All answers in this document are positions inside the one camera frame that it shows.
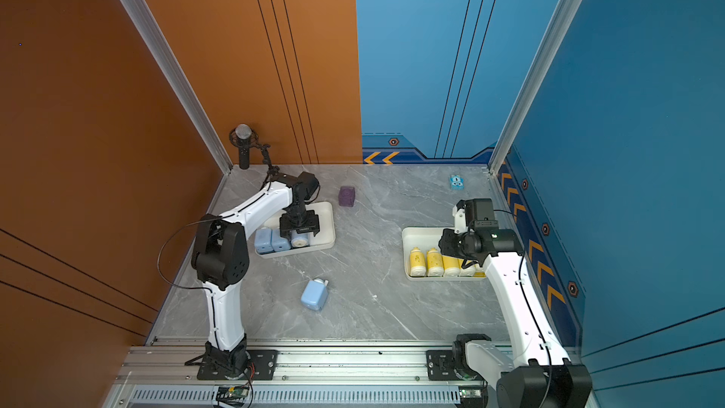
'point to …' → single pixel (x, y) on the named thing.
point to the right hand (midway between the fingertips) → (445, 242)
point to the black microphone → (243, 136)
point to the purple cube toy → (346, 195)
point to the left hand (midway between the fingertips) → (308, 231)
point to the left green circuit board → (233, 395)
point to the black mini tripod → (273, 171)
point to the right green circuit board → (470, 393)
